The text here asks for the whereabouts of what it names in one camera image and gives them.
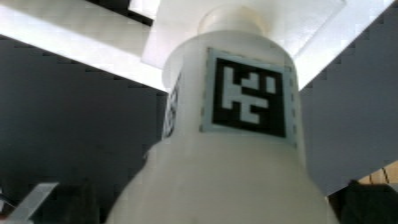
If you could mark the white fence wall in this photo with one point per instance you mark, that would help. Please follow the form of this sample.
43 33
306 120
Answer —
86 33
347 28

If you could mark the white fence front wall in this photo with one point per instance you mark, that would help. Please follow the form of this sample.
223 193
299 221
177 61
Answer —
86 33

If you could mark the white lamp bulb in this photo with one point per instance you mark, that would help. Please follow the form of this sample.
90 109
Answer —
225 176

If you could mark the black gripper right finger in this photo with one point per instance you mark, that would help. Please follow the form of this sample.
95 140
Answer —
365 204

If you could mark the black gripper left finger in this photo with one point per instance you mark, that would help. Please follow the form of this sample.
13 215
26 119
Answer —
51 203

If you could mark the white fence right wall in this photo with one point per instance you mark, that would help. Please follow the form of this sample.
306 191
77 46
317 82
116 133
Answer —
347 28

